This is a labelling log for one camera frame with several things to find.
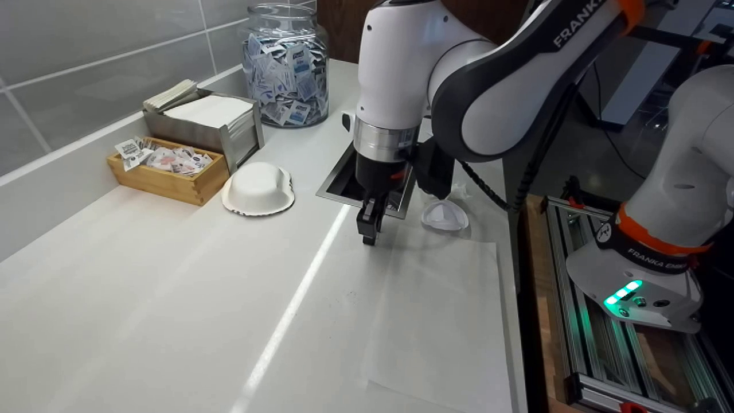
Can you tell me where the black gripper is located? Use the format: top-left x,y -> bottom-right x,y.
356,157 -> 416,247

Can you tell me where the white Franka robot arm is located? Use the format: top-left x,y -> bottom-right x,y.
350,0 -> 734,334

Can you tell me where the crumpled white plastic wrapper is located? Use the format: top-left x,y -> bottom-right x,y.
423,198 -> 471,233

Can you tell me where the white upturned paper bowl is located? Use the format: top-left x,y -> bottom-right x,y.
223,164 -> 295,218

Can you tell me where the white paper sheet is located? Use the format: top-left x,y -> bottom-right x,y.
364,239 -> 511,413

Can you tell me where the glass jar of packets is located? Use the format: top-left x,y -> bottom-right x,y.
241,0 -> 329,128

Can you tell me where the wooden tray of packets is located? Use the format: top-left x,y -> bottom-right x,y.
108,139 -> 230,208

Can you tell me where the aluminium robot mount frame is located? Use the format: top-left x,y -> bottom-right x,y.
542,198 -> 734,413

